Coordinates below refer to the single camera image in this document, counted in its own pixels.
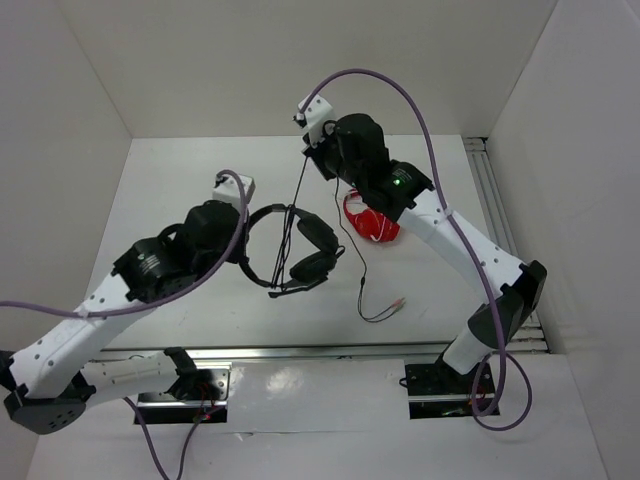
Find black headset cable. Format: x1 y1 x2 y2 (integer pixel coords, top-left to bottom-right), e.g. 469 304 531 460
269 149 407 324

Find black headset with microphone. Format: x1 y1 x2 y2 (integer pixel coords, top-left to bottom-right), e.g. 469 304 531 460
239 203 345 299

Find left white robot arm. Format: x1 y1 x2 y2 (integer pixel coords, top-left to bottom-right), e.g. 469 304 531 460
1 200 245 435

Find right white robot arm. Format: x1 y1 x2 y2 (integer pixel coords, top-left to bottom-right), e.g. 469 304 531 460
294 112 547 392

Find red headphones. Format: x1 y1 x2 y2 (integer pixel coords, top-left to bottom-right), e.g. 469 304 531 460
342 189 400 243

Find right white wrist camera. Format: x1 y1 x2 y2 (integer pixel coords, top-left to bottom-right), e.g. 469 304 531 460
293 95 336 148

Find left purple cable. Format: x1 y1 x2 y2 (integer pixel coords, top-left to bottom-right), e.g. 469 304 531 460
0 168 251 480

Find purple cable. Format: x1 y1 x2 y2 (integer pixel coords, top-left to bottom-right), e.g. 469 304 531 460
0 168 251 480
304 68 532 431

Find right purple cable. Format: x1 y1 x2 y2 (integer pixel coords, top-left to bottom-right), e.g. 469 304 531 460
304 68 532 431

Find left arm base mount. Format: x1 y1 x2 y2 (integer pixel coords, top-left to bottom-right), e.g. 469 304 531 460
136 347 230 425

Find aluminium front rail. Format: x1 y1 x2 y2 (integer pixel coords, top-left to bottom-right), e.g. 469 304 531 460
94 340 451 363

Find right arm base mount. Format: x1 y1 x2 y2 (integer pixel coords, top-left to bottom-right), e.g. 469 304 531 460
398 362 496 420

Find aluminium side rail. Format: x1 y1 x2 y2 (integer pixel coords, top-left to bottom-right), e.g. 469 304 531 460
463 137 550 354

